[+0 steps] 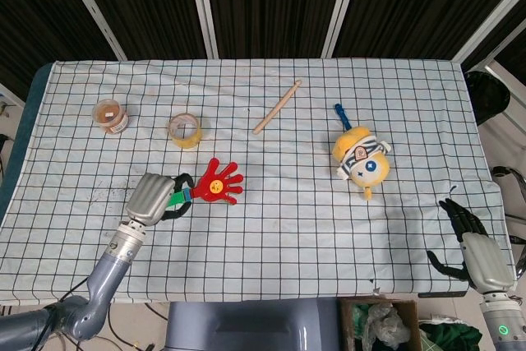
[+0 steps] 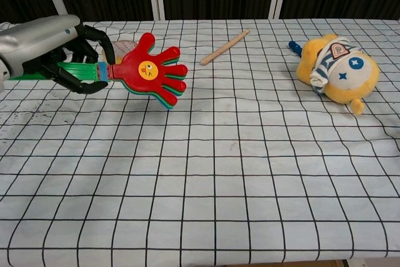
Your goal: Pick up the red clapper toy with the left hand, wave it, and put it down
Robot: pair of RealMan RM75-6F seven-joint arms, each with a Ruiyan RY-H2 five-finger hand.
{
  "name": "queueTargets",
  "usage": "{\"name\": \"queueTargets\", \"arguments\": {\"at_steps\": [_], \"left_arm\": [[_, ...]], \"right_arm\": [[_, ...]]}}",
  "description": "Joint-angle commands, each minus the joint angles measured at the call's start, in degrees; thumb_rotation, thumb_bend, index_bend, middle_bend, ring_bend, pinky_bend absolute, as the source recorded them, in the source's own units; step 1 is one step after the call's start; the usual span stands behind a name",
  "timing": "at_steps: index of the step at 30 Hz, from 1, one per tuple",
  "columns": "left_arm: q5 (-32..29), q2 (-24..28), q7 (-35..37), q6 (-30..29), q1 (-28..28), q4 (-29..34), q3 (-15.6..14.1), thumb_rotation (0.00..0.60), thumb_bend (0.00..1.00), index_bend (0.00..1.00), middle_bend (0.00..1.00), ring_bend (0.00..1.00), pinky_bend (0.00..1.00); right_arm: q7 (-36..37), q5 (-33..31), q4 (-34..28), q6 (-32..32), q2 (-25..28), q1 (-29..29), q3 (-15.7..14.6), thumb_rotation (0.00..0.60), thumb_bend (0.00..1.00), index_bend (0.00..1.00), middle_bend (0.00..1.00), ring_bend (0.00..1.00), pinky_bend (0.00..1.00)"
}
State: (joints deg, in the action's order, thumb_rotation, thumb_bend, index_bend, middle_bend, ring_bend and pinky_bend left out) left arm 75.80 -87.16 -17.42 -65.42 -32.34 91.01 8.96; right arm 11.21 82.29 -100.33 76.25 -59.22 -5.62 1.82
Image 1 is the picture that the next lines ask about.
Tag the white slanted frame post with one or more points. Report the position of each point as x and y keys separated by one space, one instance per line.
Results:
x=489 y=10
x=94 y=10

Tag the yellow plush toy striped hat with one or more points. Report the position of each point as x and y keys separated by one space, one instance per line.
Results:
x=365 y=162

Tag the wooden stick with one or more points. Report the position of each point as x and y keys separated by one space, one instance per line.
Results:
x=277 y=106

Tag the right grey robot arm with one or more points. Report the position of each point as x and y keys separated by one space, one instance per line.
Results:
x=501 y=322

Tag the white double frame post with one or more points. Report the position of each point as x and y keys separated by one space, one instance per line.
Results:
x=203 y=6

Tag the yellow transparent tape roll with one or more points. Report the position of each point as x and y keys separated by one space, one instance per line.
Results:
x=187 y=139

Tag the black pleated curtain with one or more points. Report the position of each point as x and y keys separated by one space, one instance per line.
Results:
x=275 y=1

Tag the grey robot torso base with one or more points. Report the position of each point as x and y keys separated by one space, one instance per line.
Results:
x=246 y=326

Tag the clear jar with orange contents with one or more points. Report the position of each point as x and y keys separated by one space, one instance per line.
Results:
x=111 y=116

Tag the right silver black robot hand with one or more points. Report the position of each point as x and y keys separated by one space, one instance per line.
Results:
x=487 y=260

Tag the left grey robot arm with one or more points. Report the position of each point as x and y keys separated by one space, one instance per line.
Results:
x=107 y=277

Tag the brown cardboard box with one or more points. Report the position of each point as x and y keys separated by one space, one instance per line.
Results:
x=413 y=326

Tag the black round stool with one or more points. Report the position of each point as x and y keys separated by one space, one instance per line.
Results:
x=489 y=94

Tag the red hand-shaped clapper toy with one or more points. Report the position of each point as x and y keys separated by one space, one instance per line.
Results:
x=218 y=184

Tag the crumpled white plastic bag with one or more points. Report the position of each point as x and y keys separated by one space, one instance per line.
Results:
x=386 y=322

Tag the white black-grid tablecloth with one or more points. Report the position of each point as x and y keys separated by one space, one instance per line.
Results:
x=287 y=236

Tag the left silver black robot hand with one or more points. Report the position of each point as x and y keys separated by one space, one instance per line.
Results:
x=148 y=199

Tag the green cloth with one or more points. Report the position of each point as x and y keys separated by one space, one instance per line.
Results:
x=448 y=336

